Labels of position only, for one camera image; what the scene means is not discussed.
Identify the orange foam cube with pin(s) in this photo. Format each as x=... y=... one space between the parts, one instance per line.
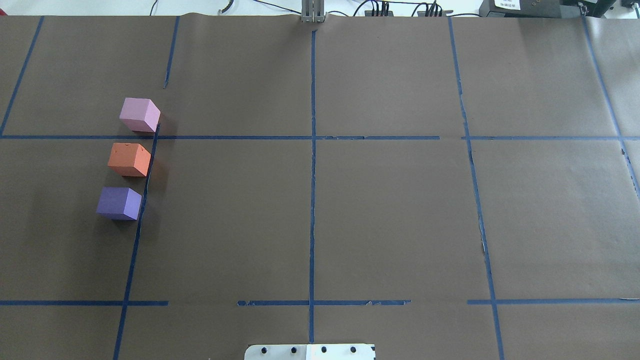
x=129 y=159

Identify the pink foam cube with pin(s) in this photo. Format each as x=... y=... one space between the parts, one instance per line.
x=140 y=115

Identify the purple foam cube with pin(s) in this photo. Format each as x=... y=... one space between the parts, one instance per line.
x=119 y=203

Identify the black device box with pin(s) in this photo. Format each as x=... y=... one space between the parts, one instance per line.
x=551 y=9

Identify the grey aluminium post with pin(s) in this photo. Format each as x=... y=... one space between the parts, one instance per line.
x=313 y=11

